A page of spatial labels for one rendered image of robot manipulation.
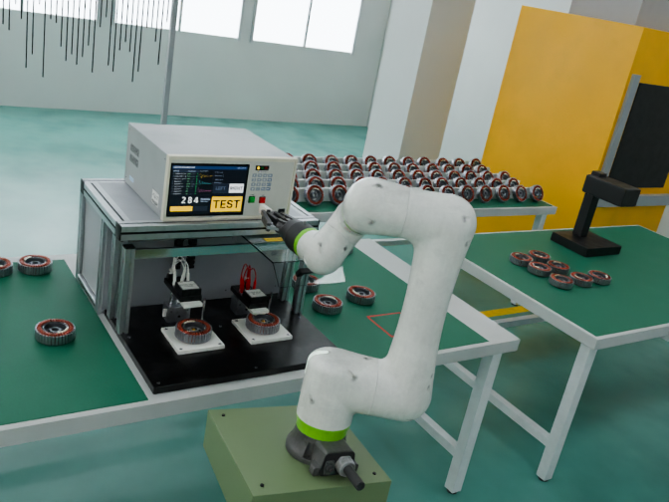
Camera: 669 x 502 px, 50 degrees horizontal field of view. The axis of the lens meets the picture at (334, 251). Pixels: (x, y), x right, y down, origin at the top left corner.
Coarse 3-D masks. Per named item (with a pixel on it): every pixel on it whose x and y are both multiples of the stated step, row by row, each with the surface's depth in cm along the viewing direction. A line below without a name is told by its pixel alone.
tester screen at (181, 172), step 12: (180, 168) 209; (192, 168) 211; (204, 168) 213; (216, 168) 216; (228, 168) 218; (240, 168) 220; (180, 180) 211; (192, 180) 213; (204, 180) 215; (216, 180) 217; (228, 180) 219; (240, 180) 222; (180, 192) 212; (192, 192) 215; (204, 192) 217; (180, 204) 214; (192, 204) 216; (204, 204) 218
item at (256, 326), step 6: (246, 318) 231; (252, 318) 230; (258, 318) 235; (264, 318) 235; (270, 318) 234; (276, 318) 233; (246, 324) 230; (252, 324) 227; (258, 324) 227; (264, 324) 228; (270, 324) 228; (276, 324) 230; (252, 330) 228; (258, 330) 227; (264, 330) 227; (270, 330) 228; (276, 330) 230
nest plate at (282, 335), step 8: (232, 320) 234; (240, 320) 235; (240, 328) 230; (280, 328) 235; (248, 336) 226; (256, 336) 227; (264, 336) 228; (272, 336) 229; (280, 336) 230; (288, 336) 231
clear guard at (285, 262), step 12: (252, 240) 226; (264, 240) 228; (264, 252) 218; (276, 252) 220; (288, 252) 222; (276, 264) 213; (288, 264) 215; (300, 264) 217; (276, 276) 211; (288, 276) 213; (312, 276) 218; (324, 276) 220; (336, 276) 222
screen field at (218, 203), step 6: (216, 198) 220; (222, 198) 221; (228, 198) 222; (234, 198) 223; (240, 198) 224; (216, 204) 221; (222, 204) 222; (228, 204) 223; (234, 204) 224; (240, 204) 225; (210, 210) 220; (216, 210) 221; (222, 210) 223; (228, 210) 224; (234, 210) 225; (240, 210) 226
